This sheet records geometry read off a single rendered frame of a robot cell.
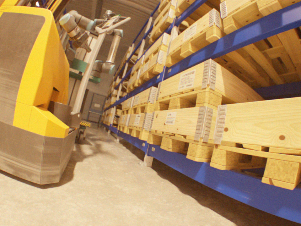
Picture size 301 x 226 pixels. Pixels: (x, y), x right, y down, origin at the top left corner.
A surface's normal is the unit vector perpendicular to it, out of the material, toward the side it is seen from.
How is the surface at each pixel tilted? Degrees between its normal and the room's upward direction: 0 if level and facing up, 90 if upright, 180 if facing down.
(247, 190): 90
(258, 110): 90
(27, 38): 90
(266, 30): 90
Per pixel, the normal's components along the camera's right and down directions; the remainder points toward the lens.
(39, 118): 0.39, -0.04
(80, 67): 0.64, 0.04
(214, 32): -0.35, -0.19
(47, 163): 0.91, 0.15
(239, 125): -0.90, -0.25
